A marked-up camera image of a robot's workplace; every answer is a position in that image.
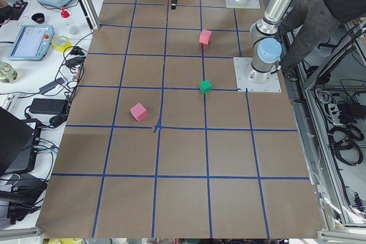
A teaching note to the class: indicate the pink foam cube centre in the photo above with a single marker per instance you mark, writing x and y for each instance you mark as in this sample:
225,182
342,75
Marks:
205,36

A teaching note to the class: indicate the pink foam cube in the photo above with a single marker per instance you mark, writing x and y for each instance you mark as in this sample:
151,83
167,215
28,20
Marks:
205,36
139,112

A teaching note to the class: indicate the green foam cube centre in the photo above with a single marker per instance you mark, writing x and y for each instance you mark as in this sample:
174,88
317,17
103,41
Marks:
205,86

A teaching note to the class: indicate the red small object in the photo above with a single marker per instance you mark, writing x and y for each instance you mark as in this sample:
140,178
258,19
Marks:
65,13

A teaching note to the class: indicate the pink foam cube far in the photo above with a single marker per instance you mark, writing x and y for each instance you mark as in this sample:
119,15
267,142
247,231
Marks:
139,112

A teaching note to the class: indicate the yellow tape roll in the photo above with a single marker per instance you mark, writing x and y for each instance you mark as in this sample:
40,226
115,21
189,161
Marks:
61,43

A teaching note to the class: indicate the black bowl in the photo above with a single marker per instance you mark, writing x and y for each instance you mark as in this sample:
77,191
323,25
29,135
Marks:
38,18

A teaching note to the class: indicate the person in dark clothes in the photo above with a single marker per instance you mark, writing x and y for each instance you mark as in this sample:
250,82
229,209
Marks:
316,19

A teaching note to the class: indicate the teach pendant near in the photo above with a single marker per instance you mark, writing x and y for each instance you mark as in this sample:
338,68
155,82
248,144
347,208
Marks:
31,43

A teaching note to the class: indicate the black power adapter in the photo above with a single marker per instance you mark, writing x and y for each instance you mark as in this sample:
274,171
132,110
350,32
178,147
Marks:
47,106

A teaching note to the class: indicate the black computer box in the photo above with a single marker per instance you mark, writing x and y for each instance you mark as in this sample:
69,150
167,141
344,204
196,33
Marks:
19,138

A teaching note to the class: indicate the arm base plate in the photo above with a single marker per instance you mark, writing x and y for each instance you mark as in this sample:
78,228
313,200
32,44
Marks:
252,81
242,4

